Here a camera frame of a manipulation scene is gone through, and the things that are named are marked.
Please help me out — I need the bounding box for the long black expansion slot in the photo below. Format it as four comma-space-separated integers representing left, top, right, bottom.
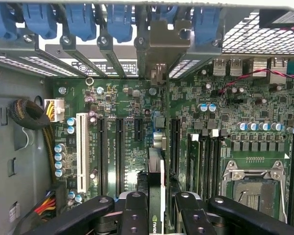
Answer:
97, 117, 109, 196
115, 117, 126, 196
170, 117, 181, 177

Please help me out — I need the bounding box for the CPU socket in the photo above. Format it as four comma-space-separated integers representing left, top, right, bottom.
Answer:
221, 160, 288, 223

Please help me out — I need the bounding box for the white expansion slot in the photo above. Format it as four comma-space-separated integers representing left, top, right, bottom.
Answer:
75, 112, 90, 193

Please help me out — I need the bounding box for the short black expansion slot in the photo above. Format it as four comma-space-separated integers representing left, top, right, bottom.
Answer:
134, 117, 145, 142

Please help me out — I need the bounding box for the green motherboard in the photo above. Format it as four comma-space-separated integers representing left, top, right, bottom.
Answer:
52, 58, 294, 228

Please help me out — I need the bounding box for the white power connector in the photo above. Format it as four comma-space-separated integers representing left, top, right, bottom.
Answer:
44, 97, 65, 123

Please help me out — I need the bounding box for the dark grey PC case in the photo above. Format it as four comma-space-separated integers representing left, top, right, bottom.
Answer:
0, 0, 294, 235

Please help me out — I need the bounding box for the silver port block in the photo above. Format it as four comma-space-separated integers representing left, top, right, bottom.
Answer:
212, 58, 243, 77
253, 57, 289, 84

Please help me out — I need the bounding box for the blue card retention clip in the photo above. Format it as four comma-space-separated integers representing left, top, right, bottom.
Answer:
0, 2, 18, 41
106, 4, 135, 44
151, 6, 180, 25
22, 3, 57, 40
65, 3, 98, 42
193, 7, 221, 47

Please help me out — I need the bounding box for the red yellow wire bundle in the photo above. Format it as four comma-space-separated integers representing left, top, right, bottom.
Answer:
34, 190, 57, 219

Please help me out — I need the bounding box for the black braided power cable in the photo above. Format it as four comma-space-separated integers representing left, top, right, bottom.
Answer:
9, 99, 57, 183

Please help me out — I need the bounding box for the red black twisted wire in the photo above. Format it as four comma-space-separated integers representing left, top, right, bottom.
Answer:
219, 68, 294, 101

